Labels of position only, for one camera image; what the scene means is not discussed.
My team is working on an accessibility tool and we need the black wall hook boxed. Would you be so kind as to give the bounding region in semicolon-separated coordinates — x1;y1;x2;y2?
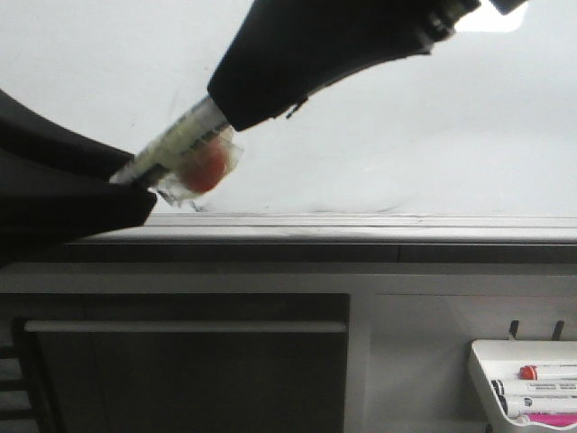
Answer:
552;320;564;341
508;319;519;341

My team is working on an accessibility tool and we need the right black wall hook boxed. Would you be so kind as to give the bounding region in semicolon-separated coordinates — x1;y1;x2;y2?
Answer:
552;320;564;341

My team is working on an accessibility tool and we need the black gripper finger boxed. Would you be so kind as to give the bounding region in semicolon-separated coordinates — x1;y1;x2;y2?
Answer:
207;1;481;132
1;93;157;266

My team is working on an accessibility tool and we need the grey whiteboard tray ledge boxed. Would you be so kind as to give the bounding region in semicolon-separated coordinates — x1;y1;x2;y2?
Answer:
70;214;576;264

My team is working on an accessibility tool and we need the black capped marker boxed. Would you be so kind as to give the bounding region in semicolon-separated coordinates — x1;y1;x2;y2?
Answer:
490;380;576;418

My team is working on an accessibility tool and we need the white whiteboard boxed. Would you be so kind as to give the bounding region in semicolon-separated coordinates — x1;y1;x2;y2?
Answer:
1;1;576;217

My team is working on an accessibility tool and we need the white marker holder bin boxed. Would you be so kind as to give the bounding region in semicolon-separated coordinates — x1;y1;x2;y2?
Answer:
469;340;576;432

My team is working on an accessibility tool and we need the pink eraser block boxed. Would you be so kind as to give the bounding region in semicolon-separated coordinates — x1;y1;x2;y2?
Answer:
527;413;577;427

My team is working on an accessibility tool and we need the red capped marker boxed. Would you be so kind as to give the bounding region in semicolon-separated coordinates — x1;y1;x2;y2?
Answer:
518;364;577;381

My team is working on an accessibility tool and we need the left black wall hook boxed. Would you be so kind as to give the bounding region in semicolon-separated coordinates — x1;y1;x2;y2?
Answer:
508;319;519;341

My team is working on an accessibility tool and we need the white whiteboard marker black tip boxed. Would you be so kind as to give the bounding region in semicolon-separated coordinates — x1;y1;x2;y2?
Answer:
109;96;243;209

